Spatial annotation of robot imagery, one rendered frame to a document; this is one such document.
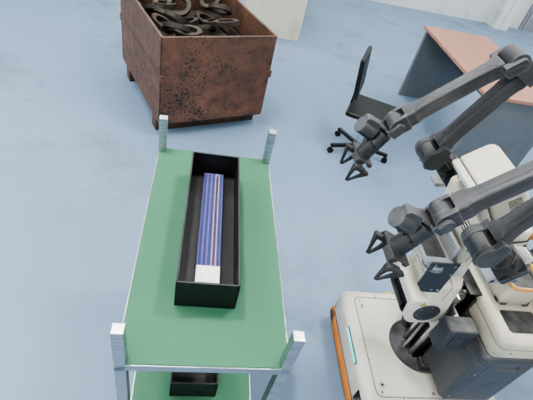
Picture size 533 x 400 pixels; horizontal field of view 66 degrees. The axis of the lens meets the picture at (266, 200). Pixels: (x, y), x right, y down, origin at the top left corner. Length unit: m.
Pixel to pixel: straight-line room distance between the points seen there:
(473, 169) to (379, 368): 1.06
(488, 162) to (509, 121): 2.59
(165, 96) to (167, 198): 1.78
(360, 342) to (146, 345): 1.21
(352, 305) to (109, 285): 1.29
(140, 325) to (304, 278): 1.55
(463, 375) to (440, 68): 3.73
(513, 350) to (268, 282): 0.97
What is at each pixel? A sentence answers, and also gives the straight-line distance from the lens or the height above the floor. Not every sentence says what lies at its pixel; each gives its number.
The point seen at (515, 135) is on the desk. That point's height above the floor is 0.45.
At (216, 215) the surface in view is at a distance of 1.39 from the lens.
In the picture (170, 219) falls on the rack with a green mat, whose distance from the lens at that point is 1.43.
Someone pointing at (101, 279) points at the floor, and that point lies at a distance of 2.46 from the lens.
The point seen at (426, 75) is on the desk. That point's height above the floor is 0.28.
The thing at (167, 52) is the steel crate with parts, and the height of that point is 0.71.
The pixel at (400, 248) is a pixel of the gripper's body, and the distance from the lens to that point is 1.18.
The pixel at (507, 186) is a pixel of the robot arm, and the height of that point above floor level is 1.46.
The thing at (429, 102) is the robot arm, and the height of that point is 1.43.
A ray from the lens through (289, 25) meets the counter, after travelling 5.59.
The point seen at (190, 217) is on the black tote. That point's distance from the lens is 1.42.
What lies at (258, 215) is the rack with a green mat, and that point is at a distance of 1.49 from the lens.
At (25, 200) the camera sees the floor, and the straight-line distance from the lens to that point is 2.95.
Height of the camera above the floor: 1.98
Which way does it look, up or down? 42 degrees down
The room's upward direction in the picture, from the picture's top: 15 degrees clockwise
